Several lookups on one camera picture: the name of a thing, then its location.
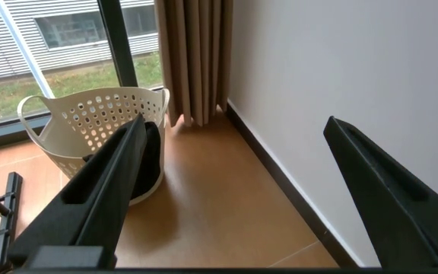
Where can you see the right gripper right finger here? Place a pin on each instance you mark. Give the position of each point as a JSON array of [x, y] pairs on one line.
[[401, 220]]

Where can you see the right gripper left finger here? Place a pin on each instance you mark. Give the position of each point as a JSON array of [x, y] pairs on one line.
[[89, 213]]

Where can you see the heap of clothes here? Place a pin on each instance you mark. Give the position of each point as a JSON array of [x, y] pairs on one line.
[[150, 160]]

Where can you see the white laundry basket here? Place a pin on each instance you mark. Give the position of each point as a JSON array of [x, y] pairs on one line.
[[89, 114]]

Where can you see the window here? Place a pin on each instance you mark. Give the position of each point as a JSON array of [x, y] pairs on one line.
[[70, 57]]

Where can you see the beige curtain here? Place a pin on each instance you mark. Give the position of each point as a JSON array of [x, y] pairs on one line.
[[196, 57]]

